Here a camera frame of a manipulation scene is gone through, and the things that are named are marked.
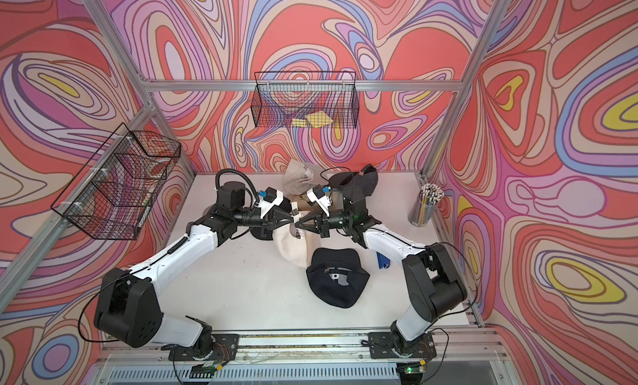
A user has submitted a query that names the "black wire basket back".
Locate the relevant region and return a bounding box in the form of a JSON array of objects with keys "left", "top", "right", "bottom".
[{"left": 250, "top": 70, "right": 360, "bottom": 129}]

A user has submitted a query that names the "cup of pencils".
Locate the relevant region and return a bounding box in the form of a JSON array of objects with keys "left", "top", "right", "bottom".
[{"left": 408, "top": 183, "right": 445, "bottom": 227}]

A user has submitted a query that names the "dark grey baseball cap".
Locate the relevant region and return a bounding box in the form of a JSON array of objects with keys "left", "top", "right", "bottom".
[{"left": 327, "top": 164, "right": 379, "bottom": 196}]

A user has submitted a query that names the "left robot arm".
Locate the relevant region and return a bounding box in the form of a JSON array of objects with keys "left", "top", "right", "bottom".
[{"left": 93, "top": 171, "right": 299, "bottom": 359}]

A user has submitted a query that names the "black cap upside down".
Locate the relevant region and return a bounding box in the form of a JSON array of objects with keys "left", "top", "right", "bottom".
[{"left": 306, "top": 247, "right": 370, "bottom": 309}]

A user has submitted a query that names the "tan khaki baseball cap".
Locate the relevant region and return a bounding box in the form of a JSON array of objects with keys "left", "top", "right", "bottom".
[{"left": 330, "top": 190, "right": 344, "bottom": 212}]

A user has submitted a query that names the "black cap with white logo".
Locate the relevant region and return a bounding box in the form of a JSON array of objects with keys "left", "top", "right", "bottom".
[{"left": 250, "top": 228, "right": 273, "bottom": 241}]

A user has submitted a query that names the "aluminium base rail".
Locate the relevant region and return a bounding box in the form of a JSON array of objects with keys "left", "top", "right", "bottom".
[{"left": 85, "top": 327, "right": 519, "bottom": 384}]

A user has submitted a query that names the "blue tool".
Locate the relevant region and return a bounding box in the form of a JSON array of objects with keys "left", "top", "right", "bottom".
[{"left": 376, "top": 252, "right": 391, "bottom": 270}]

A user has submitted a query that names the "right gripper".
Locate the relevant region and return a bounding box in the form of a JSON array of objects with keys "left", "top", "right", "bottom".
[{"left": 295, "top": 205, "right": 353, "bottom": 239}]

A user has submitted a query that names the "black wire basket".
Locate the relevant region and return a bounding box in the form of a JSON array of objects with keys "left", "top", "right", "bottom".
[
  {"left": 51, "top": 124, "right": 181, "bottom": 240},
  {"left": 250, "top": 70, "right": 360, "bottom": 129}
]

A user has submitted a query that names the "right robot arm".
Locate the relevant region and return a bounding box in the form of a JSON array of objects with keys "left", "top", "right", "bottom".
[{"left": 295, "top": 187, "right": 468, "bottom": 358}]

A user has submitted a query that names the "light beige baseball cap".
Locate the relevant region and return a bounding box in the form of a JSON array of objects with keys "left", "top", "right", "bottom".
[{"left": 282, "top": 160, "right": 323, "bottom": 195}]

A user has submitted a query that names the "black wire basket left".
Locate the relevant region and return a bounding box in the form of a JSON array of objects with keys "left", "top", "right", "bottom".
[{"left": 51, "top": 124, "right": 181, "bottom": 240}]

